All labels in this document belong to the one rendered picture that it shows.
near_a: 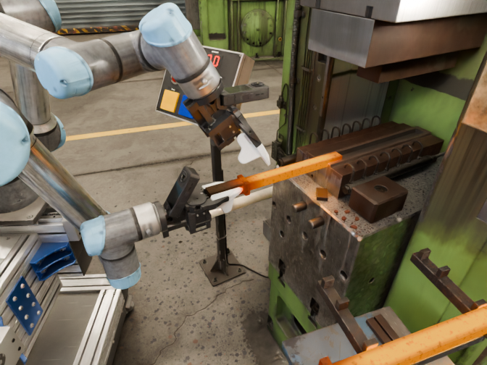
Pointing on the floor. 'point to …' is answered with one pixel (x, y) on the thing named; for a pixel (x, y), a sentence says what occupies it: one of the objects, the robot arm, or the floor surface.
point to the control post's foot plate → (217, 275)
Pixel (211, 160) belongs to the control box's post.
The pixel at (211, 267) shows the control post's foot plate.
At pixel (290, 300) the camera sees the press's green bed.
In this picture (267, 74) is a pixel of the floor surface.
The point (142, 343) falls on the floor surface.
